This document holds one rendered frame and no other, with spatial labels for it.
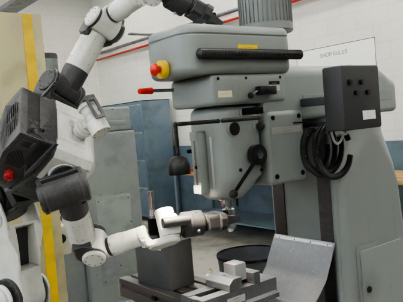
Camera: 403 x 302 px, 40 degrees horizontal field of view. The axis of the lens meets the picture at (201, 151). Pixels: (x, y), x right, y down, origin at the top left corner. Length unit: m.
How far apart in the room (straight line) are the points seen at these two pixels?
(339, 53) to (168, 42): 5.27
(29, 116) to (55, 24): 9.90
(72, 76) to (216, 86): 0.52
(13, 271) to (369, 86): 1.38
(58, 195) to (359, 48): 5.46
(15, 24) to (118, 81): 7.76
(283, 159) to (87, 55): 0.78
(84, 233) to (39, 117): 0.39
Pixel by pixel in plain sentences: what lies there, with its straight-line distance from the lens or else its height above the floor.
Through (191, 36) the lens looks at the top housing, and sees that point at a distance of 1.77.
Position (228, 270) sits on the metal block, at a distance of 2.01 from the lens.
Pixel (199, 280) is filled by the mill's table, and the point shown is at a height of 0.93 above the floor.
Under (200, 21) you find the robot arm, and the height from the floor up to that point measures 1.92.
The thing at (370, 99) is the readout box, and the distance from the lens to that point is 1.95.
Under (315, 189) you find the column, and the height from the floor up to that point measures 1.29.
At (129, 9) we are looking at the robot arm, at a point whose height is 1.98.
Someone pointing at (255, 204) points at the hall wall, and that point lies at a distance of 8.18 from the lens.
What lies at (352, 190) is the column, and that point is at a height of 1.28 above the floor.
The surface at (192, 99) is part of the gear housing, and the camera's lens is 1.87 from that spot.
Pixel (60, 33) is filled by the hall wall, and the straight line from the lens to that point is 11.68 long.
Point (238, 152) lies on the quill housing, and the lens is 1.88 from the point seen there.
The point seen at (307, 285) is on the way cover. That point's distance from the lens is 2.18.
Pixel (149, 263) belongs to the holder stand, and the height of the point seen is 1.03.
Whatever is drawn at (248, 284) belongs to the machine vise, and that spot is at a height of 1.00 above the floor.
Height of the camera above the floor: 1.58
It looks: 3 degrees down
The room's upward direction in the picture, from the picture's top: 5 degrees counter-clockwise
